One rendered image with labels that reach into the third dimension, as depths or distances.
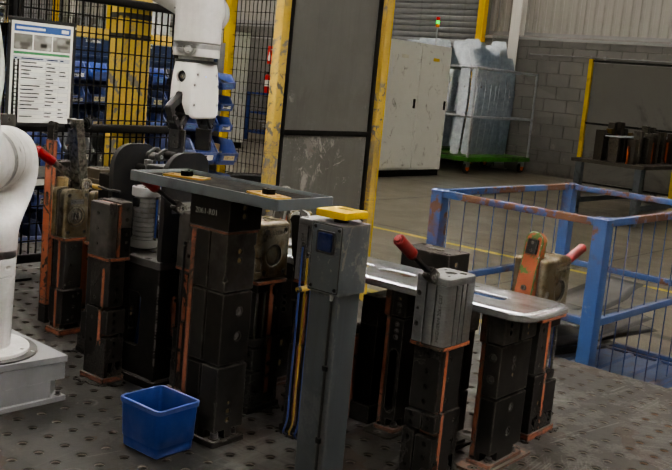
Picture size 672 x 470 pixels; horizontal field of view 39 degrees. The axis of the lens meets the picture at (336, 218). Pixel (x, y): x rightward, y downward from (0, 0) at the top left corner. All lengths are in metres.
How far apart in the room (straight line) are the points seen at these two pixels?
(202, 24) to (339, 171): 3.94
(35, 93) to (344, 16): 2.89
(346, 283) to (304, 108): 3.83
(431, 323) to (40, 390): 0.77
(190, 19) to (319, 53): 3.64
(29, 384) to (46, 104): 1.22
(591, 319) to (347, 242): 2.27
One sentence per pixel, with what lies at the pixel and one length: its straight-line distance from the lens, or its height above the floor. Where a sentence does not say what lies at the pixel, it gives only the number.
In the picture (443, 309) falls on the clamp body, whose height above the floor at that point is 1.01.
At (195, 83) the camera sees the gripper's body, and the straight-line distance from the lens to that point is 1.69.
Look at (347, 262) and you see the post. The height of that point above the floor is 1.08.
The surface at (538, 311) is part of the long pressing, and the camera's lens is 1.67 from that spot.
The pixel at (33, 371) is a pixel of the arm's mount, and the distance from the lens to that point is 1.88.
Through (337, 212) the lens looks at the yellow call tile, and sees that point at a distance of 1.46.
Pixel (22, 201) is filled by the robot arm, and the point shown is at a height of 1.08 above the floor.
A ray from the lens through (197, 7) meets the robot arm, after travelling 1.70.
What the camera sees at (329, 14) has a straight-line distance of 5.37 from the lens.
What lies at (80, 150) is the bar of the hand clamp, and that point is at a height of 1.14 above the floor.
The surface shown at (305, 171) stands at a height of 0.83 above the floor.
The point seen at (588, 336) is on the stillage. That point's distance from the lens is 3.66.
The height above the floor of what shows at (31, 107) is 1.20.
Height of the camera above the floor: 1.36
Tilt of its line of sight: 8 degrees down
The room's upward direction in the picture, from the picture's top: 5 degrees clockwise
